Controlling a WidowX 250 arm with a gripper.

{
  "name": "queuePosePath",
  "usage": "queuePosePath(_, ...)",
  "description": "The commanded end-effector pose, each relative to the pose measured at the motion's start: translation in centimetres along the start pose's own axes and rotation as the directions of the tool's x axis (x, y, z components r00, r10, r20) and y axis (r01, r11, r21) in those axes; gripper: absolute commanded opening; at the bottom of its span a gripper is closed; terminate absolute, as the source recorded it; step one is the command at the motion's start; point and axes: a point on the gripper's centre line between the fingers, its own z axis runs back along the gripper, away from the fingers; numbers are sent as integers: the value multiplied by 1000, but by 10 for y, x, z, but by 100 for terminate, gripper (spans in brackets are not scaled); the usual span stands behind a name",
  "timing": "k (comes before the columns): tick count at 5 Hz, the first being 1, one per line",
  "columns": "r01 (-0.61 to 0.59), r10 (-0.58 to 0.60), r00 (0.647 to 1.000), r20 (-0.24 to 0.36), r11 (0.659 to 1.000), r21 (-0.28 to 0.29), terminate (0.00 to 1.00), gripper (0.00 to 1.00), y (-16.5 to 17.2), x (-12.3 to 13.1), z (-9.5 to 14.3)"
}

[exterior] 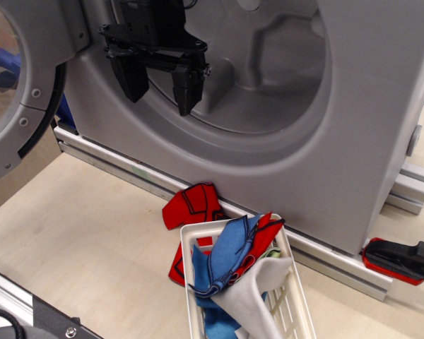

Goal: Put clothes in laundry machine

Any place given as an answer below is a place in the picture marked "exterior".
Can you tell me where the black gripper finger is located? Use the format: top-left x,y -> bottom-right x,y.
110,56 -> 149,103
172,63 -> 209,117

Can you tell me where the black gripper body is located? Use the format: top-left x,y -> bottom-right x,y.
99,1 -> 208,67

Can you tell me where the blue cloth with dark trim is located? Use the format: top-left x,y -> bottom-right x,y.
190,215 -> 260,299

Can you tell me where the red cloth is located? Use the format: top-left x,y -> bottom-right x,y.
228,213 -> 285,285

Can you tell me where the white grey cloth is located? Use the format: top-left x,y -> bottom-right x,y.
211,257 -> 293,339

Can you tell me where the grey round machine door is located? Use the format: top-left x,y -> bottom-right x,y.
0,1 -> 89,180

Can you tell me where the grey toy washing machine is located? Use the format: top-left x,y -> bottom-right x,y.
66,1 -> 424,254

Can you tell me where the white plastic laundry basket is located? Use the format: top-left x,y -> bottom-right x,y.
180,219 -> 315,338

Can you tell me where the red shirt on table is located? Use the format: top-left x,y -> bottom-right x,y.
162,180 -> 230,287

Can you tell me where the blue object behind door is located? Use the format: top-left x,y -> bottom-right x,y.
0,48 -> 76,129

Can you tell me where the light green cloth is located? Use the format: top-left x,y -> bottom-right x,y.
259,247 -> 281,260

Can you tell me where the plain blue cloth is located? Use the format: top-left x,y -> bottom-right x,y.
192,244 -> 269,339

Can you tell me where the aluminium side profile block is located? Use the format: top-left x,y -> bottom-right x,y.
385,162 -> 424,215

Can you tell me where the red black clamp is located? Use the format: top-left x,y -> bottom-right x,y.
362,238 -> 424,286

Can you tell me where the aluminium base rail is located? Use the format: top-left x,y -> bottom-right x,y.
54,126 -> 393,302

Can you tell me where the aluminium frame with black bracket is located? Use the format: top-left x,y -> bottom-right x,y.
0,273 -> 99,338

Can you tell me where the black braided cable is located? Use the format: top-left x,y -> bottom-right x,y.
0,307 -> 26,339

